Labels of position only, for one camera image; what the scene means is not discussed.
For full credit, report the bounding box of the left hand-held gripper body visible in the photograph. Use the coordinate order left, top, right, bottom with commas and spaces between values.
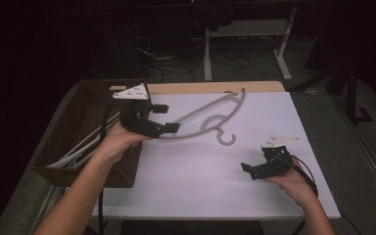
112, 83, 165, 140

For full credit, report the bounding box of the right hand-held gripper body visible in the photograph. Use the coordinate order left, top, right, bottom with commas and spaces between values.
254, 134, 302, 181

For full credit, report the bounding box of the brown woven basket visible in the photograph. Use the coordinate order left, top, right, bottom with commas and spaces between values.
31, 78, 152, 189

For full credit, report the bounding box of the person's left hand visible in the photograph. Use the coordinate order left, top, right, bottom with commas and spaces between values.
94, 120, 153, 165

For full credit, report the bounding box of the person's right hand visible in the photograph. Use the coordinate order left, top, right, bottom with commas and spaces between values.
263, 158, 318, 206

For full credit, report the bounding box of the white table mat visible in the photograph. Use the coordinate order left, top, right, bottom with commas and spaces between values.
91, 92, 342, 220

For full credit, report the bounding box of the dark metal stand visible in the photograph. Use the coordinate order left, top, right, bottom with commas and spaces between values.
288, 58, 375, 127

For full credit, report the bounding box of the dark cloth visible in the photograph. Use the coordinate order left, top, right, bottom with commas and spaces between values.
193, 0, 237, 32

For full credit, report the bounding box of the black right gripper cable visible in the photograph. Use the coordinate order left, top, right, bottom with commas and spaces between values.
273, 154, 320, 235

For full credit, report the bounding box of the tangle of black floor cables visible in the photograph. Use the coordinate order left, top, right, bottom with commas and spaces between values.
132, 30, 277, 84

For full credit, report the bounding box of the white metal desk frame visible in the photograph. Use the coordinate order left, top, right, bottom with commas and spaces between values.
203, 5, 300, 82

